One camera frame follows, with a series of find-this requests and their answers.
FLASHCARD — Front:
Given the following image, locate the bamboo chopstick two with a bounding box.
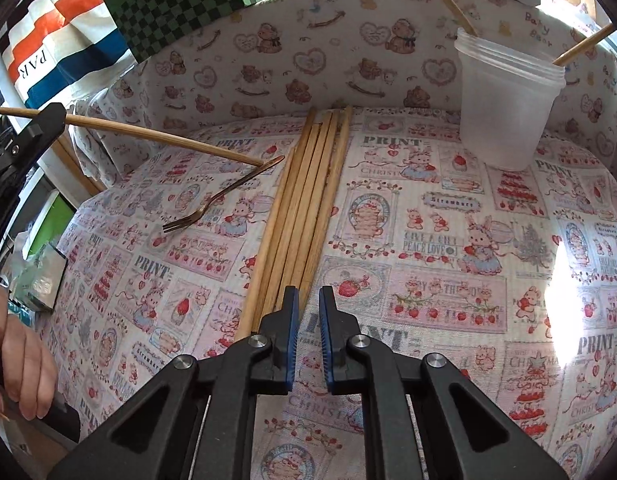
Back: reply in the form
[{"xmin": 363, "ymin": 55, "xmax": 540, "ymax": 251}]
[{"xmin": 0, "ymin": 105, "xmax": 266, "ymax": 168}]

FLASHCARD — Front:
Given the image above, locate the bamboo chopstick four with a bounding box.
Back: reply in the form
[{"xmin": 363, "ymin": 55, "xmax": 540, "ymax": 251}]
[{"xmin": 252, "ymin": 107, "xmax": 317, "ymax": 330}]

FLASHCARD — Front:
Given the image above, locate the bamboo chopstick six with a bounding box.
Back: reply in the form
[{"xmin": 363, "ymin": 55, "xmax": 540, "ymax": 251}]
[{"xmin": 277, "ymin": 112, "xmax": 332, "ymax": 306}]

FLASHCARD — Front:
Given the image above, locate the bamboo chopstick nine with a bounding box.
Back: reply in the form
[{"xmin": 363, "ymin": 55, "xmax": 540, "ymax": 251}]
[{"xmin": 300, "ymin": 106, "xmax": 354, "ymax": 313}]

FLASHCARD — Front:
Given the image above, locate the bamboo chopstick five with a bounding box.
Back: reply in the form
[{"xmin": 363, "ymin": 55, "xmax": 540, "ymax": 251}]
[{"xmin": 262, "ymin": 124, "xmax": 325, "ymax": 315}]

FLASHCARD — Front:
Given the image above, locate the bamboo chopstick seven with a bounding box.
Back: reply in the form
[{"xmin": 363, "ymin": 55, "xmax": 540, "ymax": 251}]
[{"xmin": 289, "ymin": 110, "xmax": 340, "ymax": 288}]

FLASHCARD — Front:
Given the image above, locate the bamboo chopstick eight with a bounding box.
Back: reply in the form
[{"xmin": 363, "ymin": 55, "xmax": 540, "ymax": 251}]
[{"xmin": 552, "ymin": 24, "xmax": 616, "ymax": 66}]

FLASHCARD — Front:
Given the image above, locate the bamboo chopstick three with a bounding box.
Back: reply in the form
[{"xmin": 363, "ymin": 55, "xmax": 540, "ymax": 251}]
[{"xmin": 234, "ymin": 148, "xmax": 294, "ymax": 342}]

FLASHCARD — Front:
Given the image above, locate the person's left hand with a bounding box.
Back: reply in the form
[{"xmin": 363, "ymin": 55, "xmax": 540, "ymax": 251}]
[{"xmin": 0, "ymin": 286, "xmax": 58, "ymax": 420}]

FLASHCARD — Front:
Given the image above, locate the white storage shelf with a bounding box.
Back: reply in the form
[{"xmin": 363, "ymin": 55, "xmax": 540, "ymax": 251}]
[{"xmin": 0, "ymin": 69, "xmax": 45, "ymax": 196}]

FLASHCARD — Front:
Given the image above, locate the green storage bin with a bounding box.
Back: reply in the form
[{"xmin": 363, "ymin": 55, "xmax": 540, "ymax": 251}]
[{"xmin": 23, "ymin": 191, "xmax": 75, "ymax": 258}]

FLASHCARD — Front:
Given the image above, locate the striped window curtain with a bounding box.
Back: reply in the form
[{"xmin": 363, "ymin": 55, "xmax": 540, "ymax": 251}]
[{"xmin": 0, "ymin": 0, "xmax": 135, "ymax": 108}]

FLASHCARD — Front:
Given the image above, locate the rose gold fork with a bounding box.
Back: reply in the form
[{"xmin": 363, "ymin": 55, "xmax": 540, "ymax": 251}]
[{"xmin": 162, "ymin": 155, "xmax": 286, "ymax": 234}]

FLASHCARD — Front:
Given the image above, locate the translucent plastic cup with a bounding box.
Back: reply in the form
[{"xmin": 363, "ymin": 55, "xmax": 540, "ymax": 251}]
[{"xmin": 455, "ymin": 28, "xmax": 566, "ymax": 171}]

